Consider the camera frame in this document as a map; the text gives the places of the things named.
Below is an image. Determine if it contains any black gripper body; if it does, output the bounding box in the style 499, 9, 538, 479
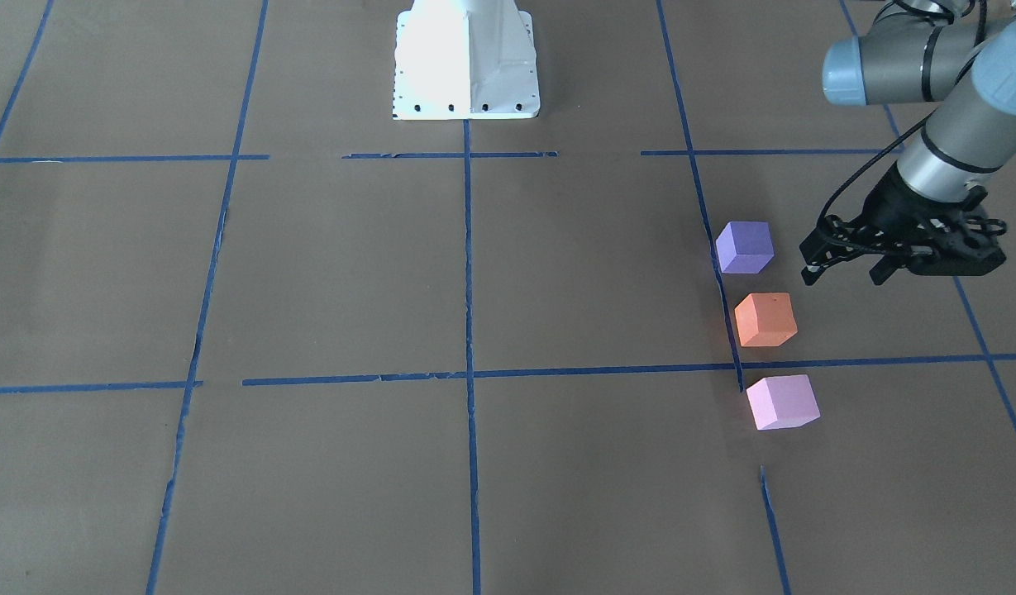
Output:
822, 166, 1007, 276

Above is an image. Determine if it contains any pink foam cube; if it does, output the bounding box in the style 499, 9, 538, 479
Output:
745, 375, 821, 431

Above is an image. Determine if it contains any purple foam cube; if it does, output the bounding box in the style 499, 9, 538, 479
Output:
714, 220, 775, 274

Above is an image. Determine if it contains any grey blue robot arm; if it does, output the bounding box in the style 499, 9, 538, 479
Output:
799, 1, 1016, 286

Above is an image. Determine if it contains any orange foam cube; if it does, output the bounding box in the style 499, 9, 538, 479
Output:
733, 293, 799, 348

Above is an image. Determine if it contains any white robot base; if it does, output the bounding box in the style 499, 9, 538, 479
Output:
392, 1, 541, 121

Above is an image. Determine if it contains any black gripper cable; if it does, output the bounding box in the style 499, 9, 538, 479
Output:
815, 0, 988, 240

